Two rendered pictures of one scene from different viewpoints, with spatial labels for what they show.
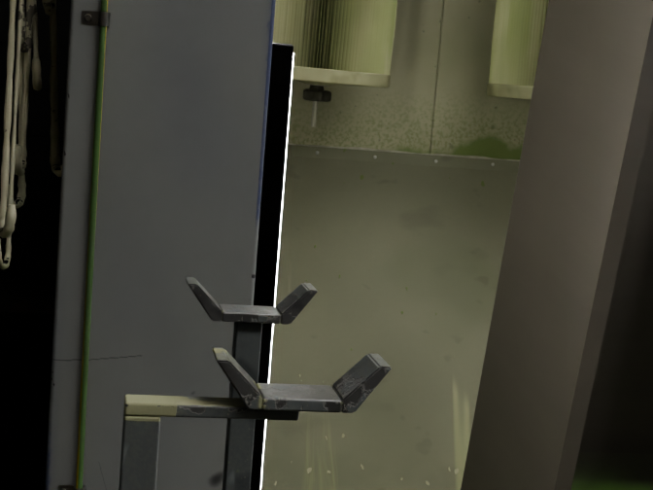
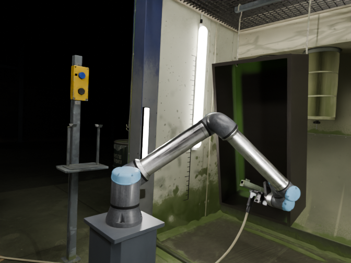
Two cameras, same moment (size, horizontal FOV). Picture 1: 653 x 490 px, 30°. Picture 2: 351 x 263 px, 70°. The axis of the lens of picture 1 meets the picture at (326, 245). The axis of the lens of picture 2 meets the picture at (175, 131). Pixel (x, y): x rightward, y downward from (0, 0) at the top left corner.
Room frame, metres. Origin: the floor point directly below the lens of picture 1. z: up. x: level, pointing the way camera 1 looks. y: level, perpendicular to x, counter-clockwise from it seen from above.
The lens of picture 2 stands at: (0.14, -1.90, 1.19)
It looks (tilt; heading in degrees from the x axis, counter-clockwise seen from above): 3 degrees down; 56
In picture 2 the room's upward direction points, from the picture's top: 3 degrees clockwise
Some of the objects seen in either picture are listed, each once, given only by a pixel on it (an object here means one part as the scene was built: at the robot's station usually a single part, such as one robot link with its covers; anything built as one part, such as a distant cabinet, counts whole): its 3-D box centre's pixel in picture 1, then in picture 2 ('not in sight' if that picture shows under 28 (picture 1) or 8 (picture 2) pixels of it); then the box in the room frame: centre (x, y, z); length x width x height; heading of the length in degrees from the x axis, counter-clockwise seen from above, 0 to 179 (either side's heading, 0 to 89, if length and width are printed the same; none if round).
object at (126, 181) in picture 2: not in sight; (126, 184); (0.67, -0.67, 0.83); 0.17 x 0.15 x 0.18; 61
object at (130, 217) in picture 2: not in sight; (124, 211); (0.67, -0.68, 0.69); 0.19 x 0.19 x 0.10
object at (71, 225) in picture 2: not in sight; (73, 159); (0.60, 0.21, 0.82); 0.06 x 0.06 x 1.64; 11
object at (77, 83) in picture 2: not in sight; (79, 83); (0.61, 0.15, 1.42); 0.12 x 0.06 x 0.26; 11
